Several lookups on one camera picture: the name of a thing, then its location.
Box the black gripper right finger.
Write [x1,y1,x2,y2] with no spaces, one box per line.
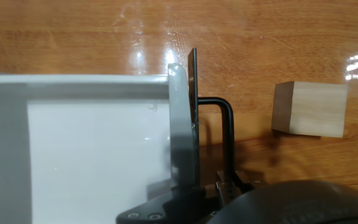
[216,170,256,206]

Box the white drawer with black handle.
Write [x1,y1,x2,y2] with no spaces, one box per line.
[26,48,236,224]

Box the large pale wooden cube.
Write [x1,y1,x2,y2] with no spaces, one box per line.
[271,80,349,138]

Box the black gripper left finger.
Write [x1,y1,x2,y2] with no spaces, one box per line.
[116,186,222,224]

